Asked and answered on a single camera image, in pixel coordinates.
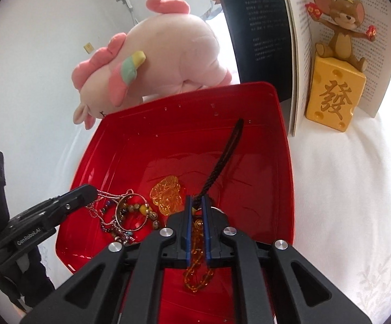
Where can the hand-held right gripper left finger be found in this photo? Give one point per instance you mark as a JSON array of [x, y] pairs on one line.
[[189, 236]]

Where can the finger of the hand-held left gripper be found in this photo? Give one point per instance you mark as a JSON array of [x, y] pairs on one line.
[[70, 199]]

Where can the yellow amber pendant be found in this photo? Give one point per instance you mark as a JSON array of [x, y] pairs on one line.
[[166, 192]]

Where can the person's left hand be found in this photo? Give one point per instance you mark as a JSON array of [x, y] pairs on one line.
[[30, 276]]

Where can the open book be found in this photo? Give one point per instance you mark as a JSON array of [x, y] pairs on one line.
[[259, 23]]

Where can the yellow wall switch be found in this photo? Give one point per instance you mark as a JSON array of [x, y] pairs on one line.
[[88, 47]]

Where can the silver bangle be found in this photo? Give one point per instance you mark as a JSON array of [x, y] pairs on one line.
[[117, 211]]

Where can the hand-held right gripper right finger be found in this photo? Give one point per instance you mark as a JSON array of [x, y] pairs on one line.
[[208, 236]]

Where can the red plastic box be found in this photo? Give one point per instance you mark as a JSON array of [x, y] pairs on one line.
[[182, 135]]

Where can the mouse figurine on cheese block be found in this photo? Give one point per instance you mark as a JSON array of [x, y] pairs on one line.
[[334, 98]]

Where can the pink plush toy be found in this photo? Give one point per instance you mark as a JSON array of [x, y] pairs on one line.
[[168, 50]]

